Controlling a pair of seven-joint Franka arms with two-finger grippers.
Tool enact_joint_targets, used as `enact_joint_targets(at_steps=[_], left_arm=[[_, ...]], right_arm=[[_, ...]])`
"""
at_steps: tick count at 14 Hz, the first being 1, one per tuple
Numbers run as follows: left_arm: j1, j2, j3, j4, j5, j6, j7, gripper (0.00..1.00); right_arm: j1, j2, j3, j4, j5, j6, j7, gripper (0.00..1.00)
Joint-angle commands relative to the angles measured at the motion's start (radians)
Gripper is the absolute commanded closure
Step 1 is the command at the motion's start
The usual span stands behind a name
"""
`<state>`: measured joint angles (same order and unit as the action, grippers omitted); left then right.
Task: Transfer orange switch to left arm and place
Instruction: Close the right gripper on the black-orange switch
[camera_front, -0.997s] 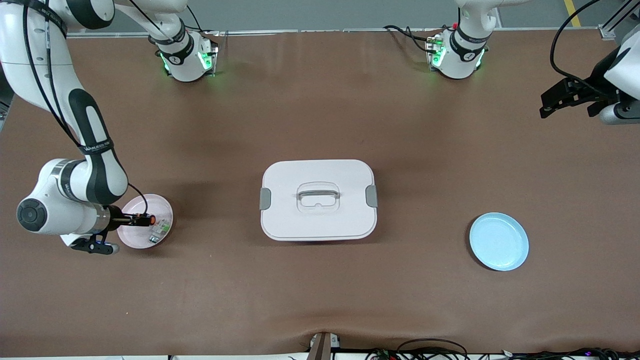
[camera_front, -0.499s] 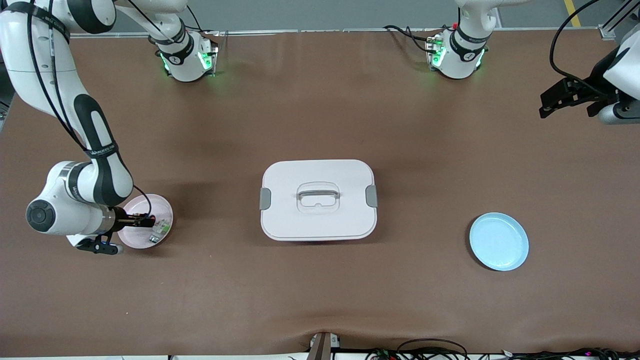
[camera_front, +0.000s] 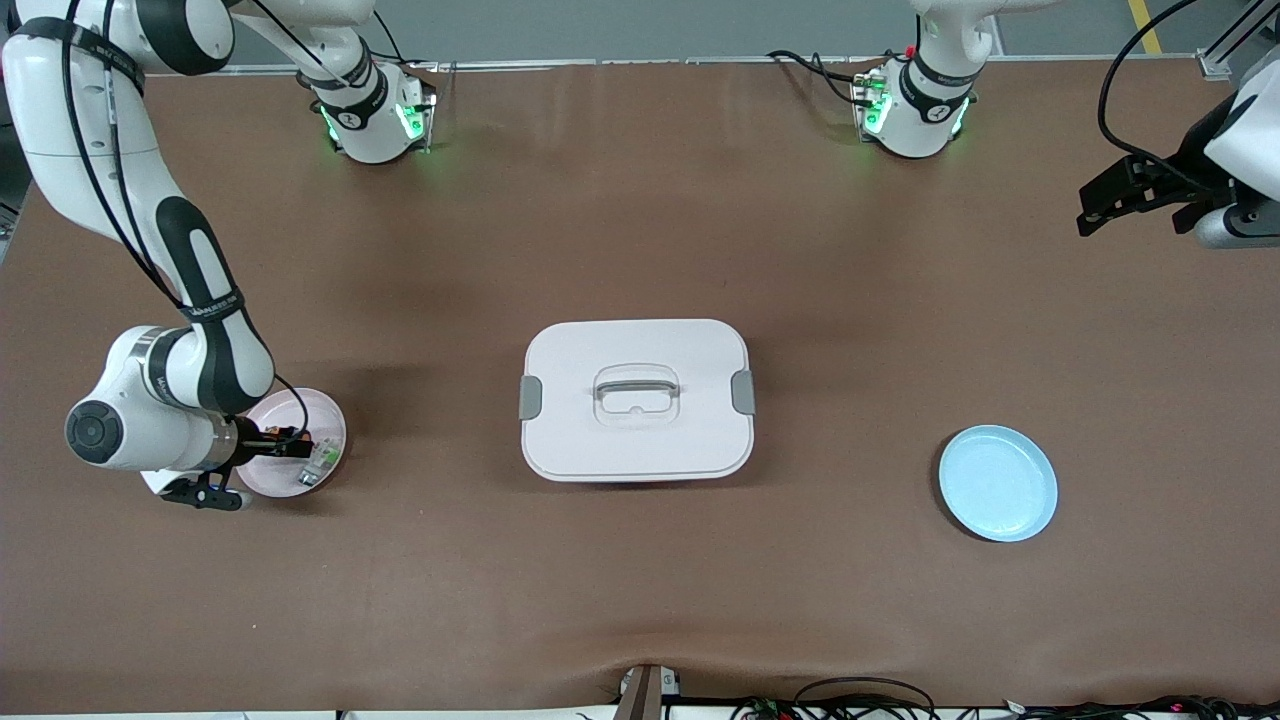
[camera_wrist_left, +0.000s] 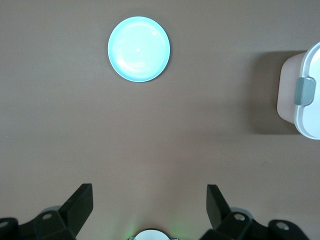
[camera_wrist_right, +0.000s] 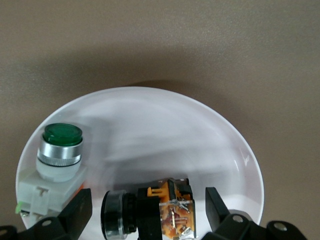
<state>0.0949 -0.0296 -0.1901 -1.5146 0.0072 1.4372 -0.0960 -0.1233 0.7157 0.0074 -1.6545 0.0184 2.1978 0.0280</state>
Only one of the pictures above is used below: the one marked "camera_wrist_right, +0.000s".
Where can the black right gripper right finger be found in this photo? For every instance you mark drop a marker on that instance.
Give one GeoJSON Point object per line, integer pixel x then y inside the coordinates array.
{"type": "Point", "coordinates": [218, 217]}

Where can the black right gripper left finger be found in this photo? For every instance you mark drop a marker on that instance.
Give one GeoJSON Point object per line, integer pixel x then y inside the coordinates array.
{"type": "Point", "coordinates": [73, 215]}

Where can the orange push button switch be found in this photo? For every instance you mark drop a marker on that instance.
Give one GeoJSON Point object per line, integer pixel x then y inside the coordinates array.
{"type": "Point", "coordinates": [150, 212]}

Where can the pale pink round plate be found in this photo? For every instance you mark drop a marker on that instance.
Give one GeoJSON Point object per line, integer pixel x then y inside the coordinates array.
{"type": "Point", "coordinates": [162, 130]}

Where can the green push button switch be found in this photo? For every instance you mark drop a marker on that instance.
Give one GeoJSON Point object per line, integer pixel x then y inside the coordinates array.
{"type": "Point", "coordinates": [57, 172]}

